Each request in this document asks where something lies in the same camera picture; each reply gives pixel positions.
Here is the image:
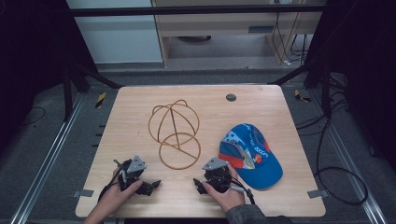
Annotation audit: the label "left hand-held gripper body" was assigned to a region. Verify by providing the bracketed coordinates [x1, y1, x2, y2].
[113, 155, 148, 192]

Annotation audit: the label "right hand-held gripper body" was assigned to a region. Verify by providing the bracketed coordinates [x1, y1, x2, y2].
[201, 157, 233, 194]

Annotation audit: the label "person's right hand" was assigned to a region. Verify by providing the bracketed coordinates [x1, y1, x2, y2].
[202, 163, 247, 214]

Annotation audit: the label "person's left hand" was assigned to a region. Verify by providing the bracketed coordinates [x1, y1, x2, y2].
[92, 167, 144, 218]

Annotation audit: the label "blue baseball cap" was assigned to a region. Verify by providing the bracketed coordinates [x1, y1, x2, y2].
[218, 122, 285, 191]

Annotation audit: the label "yellow black striped tape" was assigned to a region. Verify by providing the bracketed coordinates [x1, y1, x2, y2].
[94, 91, 107, 109]
[293, 89, 312, 104]

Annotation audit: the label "white cabinet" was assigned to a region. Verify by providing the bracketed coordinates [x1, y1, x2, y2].
[65, 0, 164, 65]

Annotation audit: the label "black curtain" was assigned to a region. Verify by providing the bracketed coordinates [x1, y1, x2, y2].
[0, 0, 98, 150]
[306, 0, 396, 171]

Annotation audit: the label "light wooden desk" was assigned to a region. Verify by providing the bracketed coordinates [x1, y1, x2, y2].
[150, 0, 327, 67]

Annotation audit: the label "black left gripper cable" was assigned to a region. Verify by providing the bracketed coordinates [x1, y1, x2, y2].
[97, 173, 122, 203]

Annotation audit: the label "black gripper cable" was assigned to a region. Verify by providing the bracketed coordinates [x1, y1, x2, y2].
[229, 175, 257, 205]
[97, 173, 122, 203]

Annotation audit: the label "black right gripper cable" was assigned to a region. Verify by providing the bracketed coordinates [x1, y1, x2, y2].
[229, 175, 257, 205]

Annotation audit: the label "gold wire hat stand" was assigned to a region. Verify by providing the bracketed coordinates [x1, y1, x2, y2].
[148, 99, 202, 171]

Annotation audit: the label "grey table bracket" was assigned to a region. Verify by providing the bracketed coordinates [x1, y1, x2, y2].
[306, 189, 330, 200]
[72, 189, 95, 199]

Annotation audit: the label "aluminium floor rail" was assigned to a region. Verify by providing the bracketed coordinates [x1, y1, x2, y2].
[8, 92, 86, 224]
[307, 90, 389, 224]

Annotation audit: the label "thin black floor cable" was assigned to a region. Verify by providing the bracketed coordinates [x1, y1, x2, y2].
[19, 105, 47, 127]

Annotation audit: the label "black looped floor cable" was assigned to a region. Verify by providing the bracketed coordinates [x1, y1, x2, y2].
[313, 118, 370, 207]

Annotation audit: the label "hanging black desk cables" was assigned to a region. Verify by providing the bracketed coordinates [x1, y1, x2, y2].
[271, 11, 310, 67]

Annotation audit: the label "black metal frame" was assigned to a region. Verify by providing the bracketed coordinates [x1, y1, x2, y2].
[62, 4, 332, 122]

